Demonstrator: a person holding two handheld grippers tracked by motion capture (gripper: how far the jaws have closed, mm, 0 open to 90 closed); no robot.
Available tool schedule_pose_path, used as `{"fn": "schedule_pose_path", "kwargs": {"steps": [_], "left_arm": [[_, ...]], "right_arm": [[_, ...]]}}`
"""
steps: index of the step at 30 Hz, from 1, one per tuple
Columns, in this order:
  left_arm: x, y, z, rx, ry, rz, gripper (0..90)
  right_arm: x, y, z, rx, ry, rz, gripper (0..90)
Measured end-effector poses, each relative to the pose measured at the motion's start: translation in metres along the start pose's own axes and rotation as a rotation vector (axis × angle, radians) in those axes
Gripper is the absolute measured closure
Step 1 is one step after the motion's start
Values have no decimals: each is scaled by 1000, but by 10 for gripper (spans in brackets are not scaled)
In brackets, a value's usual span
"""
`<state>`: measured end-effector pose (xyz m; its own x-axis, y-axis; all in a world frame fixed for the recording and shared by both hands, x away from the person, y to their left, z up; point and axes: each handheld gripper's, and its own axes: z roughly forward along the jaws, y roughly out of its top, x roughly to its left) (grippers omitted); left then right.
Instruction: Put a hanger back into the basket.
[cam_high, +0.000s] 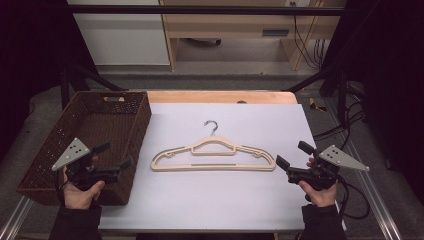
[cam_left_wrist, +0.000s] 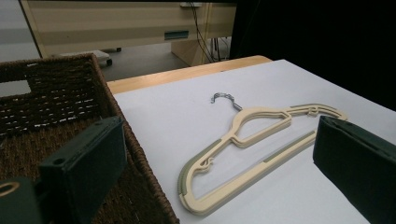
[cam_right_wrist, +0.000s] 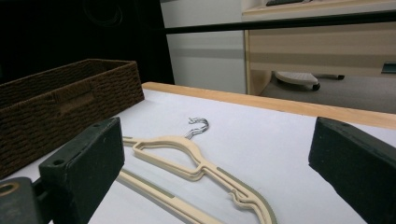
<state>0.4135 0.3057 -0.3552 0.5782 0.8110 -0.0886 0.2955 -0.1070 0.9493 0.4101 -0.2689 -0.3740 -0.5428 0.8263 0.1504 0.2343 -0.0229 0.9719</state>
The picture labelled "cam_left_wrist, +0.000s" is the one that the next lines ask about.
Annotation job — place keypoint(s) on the white cabinet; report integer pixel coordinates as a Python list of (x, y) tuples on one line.
[(15, 28)]

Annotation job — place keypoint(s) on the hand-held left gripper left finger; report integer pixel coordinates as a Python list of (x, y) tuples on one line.
[(84, 161)]

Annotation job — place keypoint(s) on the low wheeled stand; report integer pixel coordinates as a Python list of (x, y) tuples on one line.
[(99, 55)]

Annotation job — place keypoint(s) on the white table mat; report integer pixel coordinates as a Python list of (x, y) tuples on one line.
[(174, 124)]

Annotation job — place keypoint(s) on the beige wooden desk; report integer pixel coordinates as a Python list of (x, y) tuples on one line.
[(109, 25)]

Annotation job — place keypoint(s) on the brown wicker basket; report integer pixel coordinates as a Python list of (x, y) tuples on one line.
[(62, 93)]

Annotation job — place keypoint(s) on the dark curtain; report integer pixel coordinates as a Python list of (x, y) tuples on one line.
[(311, 40)]

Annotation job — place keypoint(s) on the cream plastic clothes hanger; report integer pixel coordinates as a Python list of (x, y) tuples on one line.
[(267, 111), (218, 201)]

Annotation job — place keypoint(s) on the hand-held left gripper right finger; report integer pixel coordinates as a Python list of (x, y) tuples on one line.
[(358, 161)]

